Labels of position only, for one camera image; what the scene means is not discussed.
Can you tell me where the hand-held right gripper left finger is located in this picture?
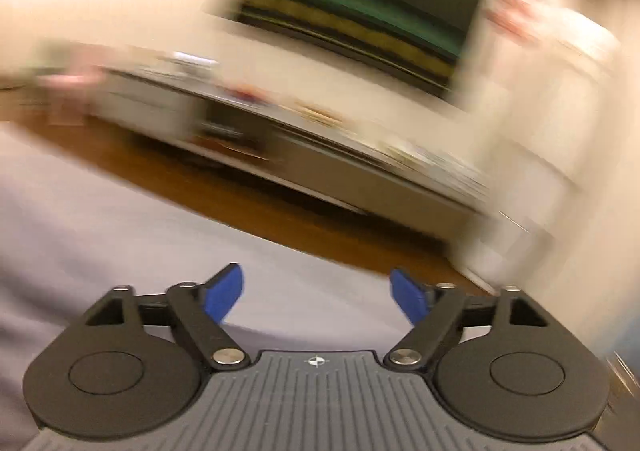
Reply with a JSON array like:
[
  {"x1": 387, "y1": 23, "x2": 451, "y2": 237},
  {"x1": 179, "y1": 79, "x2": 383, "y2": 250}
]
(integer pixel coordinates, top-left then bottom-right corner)
[{"x1": 82, "y1": 262, "x2": 251, "y2": 372}]

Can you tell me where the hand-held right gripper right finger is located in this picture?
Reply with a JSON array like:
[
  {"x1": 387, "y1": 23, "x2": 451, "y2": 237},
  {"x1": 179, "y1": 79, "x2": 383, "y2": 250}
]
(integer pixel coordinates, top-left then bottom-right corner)
[{"x1": 382, "y1": 267, "x2": 551, "y2": 373}]

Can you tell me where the grey bed sheet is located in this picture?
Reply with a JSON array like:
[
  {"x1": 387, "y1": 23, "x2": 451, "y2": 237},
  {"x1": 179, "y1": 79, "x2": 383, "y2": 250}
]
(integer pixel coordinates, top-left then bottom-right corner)
[{"x1": 0, "y1": 123, "x2": 493, "y2": 451}]

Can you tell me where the long low television cabinet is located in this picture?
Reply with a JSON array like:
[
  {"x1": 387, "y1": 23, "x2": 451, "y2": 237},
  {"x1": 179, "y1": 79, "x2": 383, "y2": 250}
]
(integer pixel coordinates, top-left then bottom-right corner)
[{"x1": 92, "y1": 53, "x2": 493, "y2": 237}]

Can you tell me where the wall television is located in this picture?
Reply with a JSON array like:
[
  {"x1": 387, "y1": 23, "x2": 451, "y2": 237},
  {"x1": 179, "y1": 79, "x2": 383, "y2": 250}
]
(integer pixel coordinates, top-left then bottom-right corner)
[{"x1": 235, "y1": 0, "x2": 488, "y2": 102}]

